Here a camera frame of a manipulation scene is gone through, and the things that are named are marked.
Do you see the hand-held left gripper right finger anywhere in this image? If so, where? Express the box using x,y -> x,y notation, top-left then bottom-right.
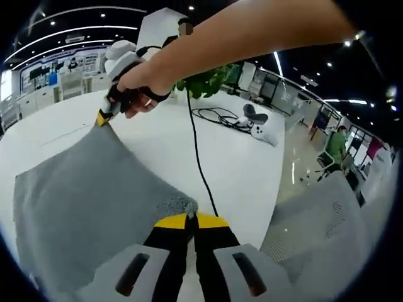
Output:
192,212 -> 303,302

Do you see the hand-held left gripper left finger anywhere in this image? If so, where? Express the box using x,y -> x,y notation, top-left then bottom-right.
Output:
75,213 -> 193,302

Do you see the grey towel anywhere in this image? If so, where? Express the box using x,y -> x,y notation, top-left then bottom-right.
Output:
12,122 -> 199,284

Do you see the person's right hand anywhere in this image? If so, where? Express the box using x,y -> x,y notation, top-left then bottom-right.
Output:
116,53 -> 177,120

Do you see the white square pillar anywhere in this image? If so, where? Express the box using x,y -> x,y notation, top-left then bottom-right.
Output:
138,8 -> 186,51

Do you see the black monitor screen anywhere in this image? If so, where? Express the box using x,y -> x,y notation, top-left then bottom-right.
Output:
30,64 -> 51,79

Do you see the green potted plant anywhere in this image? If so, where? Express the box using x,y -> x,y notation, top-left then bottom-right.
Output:
174,62 -> 245,100

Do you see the white game controller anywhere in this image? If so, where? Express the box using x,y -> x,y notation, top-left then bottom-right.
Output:
242,103 -> 281,147

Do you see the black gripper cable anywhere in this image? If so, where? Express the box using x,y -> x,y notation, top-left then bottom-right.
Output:
186,87 -> 220,218

